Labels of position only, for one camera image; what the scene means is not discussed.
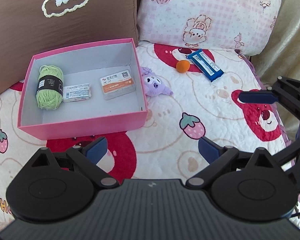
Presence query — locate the blue wet wipes pack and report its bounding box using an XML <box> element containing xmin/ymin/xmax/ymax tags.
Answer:
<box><xmin>186</xmin><ymin>49</ymin><xmax>224</xmax><ymax>82</ymax></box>

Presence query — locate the purple plush toy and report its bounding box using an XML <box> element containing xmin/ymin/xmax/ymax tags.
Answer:
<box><xmin>141</xmin><ymin>67</ymin><xmax>173</xmax><ymax>97</ymax></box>

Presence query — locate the beige satin blanket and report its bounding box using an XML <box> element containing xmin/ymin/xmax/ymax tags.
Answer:
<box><xmin>251</xmin><ymin>0</ymin><xmax>300</xmax><ymax>140</ymax></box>

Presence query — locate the small white medicine box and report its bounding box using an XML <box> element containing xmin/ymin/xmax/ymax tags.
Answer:
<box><xmin>63</xmin><ymin>83</ymin><xmax>91</xmax><ymax>102</ymax></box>

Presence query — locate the white red bear quilt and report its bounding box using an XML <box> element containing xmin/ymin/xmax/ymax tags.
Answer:
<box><xmin>0</xmin><ymin>42</ymin><xmax>290</xmax><ymax>231</ymax></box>

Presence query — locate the pink cardboard box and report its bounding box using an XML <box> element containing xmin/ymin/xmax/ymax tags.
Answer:
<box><xmin>17</xmin><ymin>38</ymin><xmax>147</xmax><ymax>140</ymax></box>

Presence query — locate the green yarn skein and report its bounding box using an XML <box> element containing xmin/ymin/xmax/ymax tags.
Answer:
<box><xmin>36</xmin><ymin>65</ymin><xmax>64</xmax><ymax>110</ymax></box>

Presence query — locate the clear orange-white card box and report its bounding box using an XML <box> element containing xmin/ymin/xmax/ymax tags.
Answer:
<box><xmin>100</xmin><ymin>69</ymin><xmax>136</xmax><ymax>100</ymax></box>

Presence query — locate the pink checked cartoon pillow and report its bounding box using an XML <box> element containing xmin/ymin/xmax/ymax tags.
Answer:
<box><xmin>137</xmin><ymin>0</ymin><xmax>281</xmax><ymax>56</ymax></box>

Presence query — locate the orange sponge ball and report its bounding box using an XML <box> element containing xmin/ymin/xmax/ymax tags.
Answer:
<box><xmin>175</xmin><ymin>60</ymin><xmax>191</xmax><ymax>73</ymax></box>

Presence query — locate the brown embroidered cushion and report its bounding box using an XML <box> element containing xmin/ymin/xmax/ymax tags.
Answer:
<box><xmin>0</xmin><ymin>0</ymin><xmax>139</xmax><ymax>94</ymax></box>

